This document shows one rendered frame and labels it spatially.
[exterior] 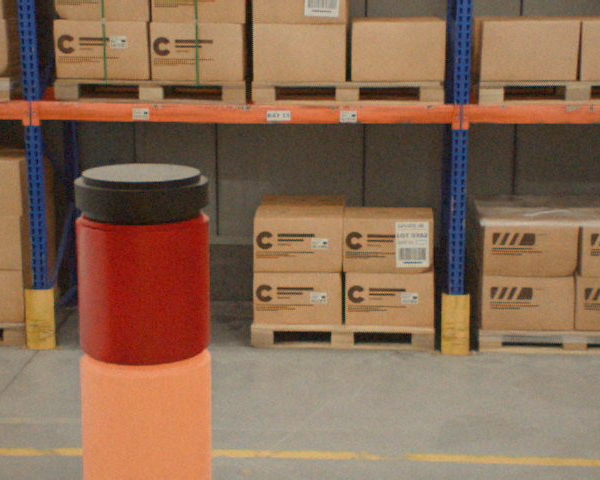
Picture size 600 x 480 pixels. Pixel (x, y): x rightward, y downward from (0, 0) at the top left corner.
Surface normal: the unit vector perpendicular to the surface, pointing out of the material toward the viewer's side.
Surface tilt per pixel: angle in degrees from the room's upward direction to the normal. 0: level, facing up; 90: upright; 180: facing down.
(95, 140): 90
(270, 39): 88
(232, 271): 90
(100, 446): 90
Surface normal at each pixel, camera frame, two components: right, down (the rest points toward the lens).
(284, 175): -0.05, 0.21
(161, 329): 0.34, 0.19
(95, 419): -0.64, 0.16
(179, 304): 0.57, 0.17
